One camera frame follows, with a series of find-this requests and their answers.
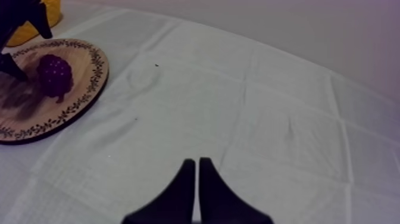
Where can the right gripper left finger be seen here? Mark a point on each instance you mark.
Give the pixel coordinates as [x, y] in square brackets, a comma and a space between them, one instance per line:
[175, 203]

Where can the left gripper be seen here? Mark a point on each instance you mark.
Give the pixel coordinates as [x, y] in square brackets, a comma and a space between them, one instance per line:
[12, 14]

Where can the yellow plastic basket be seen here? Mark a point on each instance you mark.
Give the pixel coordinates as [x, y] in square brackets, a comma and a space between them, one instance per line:
[25, 36]

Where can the purple toy grapes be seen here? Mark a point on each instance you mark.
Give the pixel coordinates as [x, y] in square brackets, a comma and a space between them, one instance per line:
[54, 75]

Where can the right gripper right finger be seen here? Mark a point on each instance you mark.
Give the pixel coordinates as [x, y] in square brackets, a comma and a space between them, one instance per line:
[218, 206]

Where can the round wooden board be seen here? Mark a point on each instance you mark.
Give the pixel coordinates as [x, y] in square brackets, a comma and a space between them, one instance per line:
[82, 82]

